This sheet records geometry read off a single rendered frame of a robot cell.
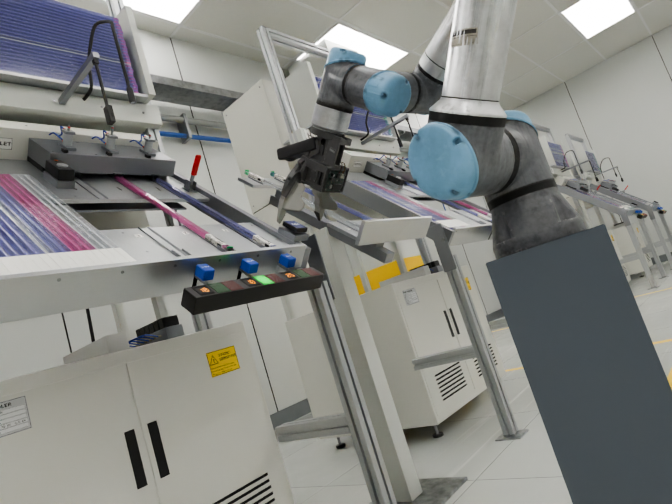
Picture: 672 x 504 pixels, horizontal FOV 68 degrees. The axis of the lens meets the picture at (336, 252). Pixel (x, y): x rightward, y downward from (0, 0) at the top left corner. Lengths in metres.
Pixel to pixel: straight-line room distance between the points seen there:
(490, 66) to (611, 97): 7.78
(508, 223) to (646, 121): 7.59
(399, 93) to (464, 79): 0.17
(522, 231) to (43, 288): 0.74
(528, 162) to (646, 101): 7.60
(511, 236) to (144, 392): 0.85
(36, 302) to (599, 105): 8.18
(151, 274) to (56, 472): 0.43
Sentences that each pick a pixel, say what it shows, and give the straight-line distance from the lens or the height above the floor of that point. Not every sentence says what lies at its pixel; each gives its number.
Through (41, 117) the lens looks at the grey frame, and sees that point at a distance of 1.63.
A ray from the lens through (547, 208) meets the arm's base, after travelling 0.86.
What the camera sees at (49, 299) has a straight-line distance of 0.87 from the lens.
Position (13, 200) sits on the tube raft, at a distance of 1.18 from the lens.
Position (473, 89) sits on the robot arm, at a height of 0.79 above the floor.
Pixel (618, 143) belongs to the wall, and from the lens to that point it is 8.43.
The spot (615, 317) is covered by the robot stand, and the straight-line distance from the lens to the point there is 0.84.
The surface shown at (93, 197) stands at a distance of 1.29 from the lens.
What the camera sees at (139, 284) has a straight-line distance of 0.93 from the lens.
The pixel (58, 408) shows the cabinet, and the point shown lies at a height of 0.54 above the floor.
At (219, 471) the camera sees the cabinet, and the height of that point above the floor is 0.29.
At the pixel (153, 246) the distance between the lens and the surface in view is 1.05.
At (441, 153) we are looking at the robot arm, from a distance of 0.76.
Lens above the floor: 0.53
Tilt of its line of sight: 8 degrees up
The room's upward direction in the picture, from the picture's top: 18 degrees counter-clockwise
